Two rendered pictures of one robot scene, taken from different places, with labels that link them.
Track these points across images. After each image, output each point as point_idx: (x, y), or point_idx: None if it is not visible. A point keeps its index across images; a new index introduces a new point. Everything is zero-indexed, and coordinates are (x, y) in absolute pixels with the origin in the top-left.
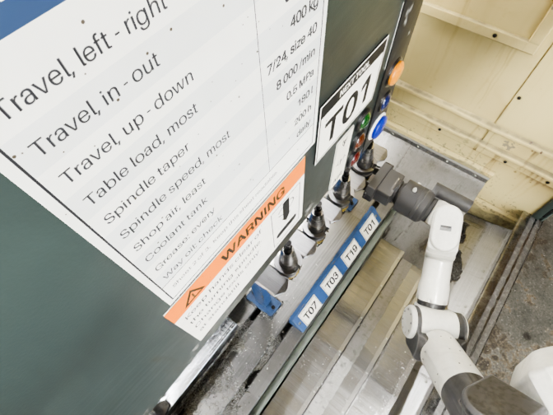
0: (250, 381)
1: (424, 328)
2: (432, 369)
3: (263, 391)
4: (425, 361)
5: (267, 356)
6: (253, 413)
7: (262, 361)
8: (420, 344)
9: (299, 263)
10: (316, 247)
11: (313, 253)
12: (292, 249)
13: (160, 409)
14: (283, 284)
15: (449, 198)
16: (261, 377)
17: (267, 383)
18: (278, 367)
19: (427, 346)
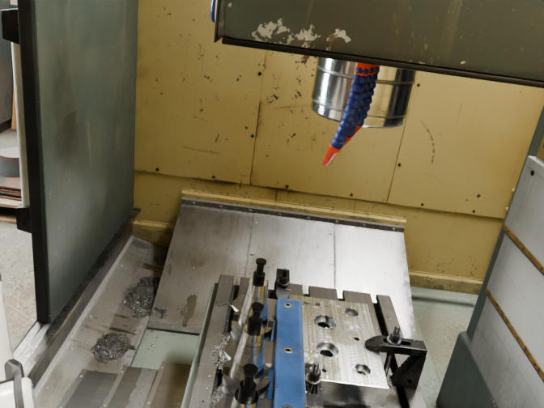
0: (218, 382)
1: (9, 382)
2: (6, 317)
3: (197, 370)
4: (10, 340)
5: (214, 401)
6: (197, 362)
7: (218, 395)
8: (15, 361)
9: (236, 322)
10: (226, 354)
11: (226, 346)
12: (252, 283)
13: (282, 293)
14: (240, 305)
15: None
16: (209, 379)
17: (198, 377)
18: (194, 394)
19: (7, 351)
